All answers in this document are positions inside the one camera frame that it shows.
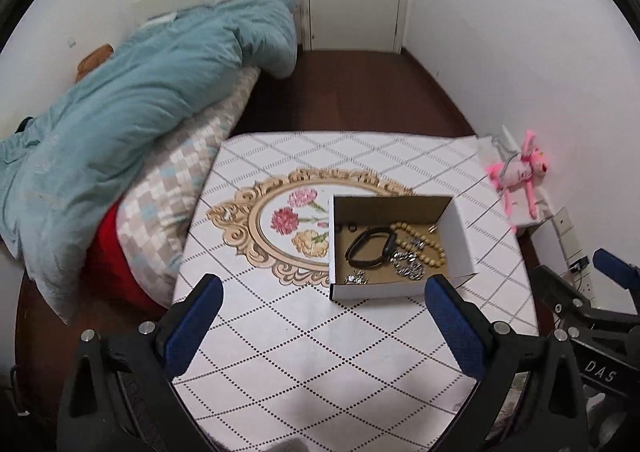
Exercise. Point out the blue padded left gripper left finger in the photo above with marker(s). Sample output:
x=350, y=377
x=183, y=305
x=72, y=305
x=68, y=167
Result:
x=187, y=322

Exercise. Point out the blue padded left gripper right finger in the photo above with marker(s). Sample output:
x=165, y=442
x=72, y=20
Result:
x=460, y=324

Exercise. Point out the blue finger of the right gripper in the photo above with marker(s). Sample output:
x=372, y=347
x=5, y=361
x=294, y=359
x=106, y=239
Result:
x=624, y=274

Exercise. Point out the white cardboard box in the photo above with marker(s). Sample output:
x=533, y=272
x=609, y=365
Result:
x=380, y=246

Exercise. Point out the red bed sheet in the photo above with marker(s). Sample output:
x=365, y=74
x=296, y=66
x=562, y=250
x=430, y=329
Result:
x=108, y=272

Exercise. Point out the checkered pillow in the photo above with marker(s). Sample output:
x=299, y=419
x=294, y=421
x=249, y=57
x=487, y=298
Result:
x=154, y=216

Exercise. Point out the patterned white tablecloth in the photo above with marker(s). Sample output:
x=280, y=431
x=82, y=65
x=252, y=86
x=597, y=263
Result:
x=282, y=362

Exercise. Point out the pink panther plush toy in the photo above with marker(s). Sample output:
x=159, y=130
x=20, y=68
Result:
x=521, y=170

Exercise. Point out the teal duvet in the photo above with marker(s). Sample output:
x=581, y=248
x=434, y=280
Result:
x=69, y=165

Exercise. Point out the brown plush toy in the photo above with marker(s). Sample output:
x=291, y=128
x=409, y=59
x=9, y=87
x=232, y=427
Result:
x=93, y=60

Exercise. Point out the white wall socket strip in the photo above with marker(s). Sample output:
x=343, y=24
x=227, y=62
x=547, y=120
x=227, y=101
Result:
x=577, y=267

